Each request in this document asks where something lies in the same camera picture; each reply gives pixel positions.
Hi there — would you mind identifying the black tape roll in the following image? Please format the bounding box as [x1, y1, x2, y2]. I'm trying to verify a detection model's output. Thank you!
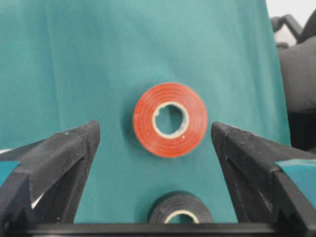
[148, 191, 213, 224]

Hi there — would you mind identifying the red tape roll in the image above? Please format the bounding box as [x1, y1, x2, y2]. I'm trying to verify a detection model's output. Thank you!
[133, 82, 208, 158]

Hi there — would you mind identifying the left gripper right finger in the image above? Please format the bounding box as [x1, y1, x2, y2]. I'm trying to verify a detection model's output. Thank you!
[211, 122, 316, 229]

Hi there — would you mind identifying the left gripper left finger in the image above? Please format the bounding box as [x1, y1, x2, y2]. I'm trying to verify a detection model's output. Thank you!
[0, 121, 100, 229]

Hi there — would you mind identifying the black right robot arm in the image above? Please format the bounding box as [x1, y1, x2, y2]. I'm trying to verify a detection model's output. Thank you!
[271, 13, 316, 153]

